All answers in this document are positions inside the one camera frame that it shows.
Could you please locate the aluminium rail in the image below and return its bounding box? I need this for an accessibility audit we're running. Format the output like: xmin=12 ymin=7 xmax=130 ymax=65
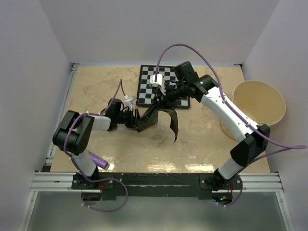
xmin=30 ymin=172 xmax=283 ymax=192
xmin=42 ymin=63 xmax=80 ymax=172

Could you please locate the beige round trash bin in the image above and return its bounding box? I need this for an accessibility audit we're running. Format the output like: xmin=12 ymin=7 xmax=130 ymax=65
xmin=222 ymin=80 xmax=286 ymax=127

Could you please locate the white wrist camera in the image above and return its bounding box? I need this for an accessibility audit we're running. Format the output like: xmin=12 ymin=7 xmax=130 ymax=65
xmin=150 ymin=74 xmax=166 ymax=95
xmin=123 ymin=95 xmax=137 ymax=110

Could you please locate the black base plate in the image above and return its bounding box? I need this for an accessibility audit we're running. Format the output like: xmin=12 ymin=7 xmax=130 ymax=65
xmin=71 ymin=172 xmax=243 ymax=201

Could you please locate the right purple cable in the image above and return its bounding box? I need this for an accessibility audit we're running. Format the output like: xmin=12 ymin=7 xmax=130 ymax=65
xmin=156 ymin=43 xmax=308 ymax=207

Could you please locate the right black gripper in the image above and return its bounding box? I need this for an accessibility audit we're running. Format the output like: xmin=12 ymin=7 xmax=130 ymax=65
xmin=157 ymin=82 xmax=188 ymax=110

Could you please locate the purple glitter microphone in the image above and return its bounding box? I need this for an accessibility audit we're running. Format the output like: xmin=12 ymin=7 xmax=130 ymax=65
xmin=89 ymin=151 xmax=109 ymax=169

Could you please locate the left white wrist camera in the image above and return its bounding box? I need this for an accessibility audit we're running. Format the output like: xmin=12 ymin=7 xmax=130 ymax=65
xmin=123 ymin=95 xmax=137 ymax=110

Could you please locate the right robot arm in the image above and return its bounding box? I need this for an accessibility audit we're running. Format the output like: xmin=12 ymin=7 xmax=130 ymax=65
xmin=150 ymin=62 xmax=270 ymax=191

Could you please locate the black trash bag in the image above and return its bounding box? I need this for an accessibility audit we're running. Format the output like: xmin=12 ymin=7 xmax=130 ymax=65
xmin=137 ymin=100 xmax=179 ymax=142

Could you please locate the purple cable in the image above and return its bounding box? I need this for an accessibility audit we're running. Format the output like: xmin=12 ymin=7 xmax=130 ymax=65
xmin=156 ymin=43 xmax=308 ymax=207
xmin=68 ymin=79 xmax=129 ymax=212

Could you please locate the aluminium left rail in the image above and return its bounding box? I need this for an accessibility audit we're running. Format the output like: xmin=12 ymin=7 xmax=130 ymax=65
xmin=42 ymin=63 xmax=80 ymax=172

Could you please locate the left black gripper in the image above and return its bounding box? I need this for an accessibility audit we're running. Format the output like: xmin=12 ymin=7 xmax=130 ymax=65
xmin=115 ymin=108 xmax=147 ymax=128

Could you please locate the aluminium front rail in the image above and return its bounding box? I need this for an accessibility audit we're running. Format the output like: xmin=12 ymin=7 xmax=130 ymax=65
xmin=30 ymin=172 xmax=283 ymax=192

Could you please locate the black white chessboard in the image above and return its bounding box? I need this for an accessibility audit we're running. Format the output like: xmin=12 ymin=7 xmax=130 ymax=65
xmin=136 ymin=65 xmax=178 ymax=107

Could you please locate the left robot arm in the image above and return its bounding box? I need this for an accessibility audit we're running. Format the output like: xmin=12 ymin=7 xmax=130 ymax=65
xmin=52 ymin=95 xmax=140 ymax=189

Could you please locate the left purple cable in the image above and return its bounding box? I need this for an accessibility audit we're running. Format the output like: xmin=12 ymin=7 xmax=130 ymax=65
xmin=68 ymin=79 xmax=129 ymax=212

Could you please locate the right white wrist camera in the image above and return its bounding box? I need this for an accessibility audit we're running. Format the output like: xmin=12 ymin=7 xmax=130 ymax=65
xmin=150 ymin=74 xmax=166 ymax=95

